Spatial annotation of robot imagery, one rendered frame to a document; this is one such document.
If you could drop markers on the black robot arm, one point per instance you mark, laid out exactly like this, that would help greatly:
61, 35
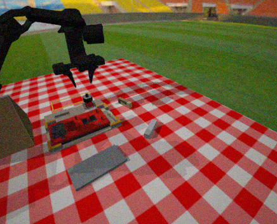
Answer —
72, 24

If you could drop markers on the black wheel with grey hub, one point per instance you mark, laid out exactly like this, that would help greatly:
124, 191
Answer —
87, 99

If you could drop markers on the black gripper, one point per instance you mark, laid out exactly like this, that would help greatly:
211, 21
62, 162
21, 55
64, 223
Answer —
64, 69

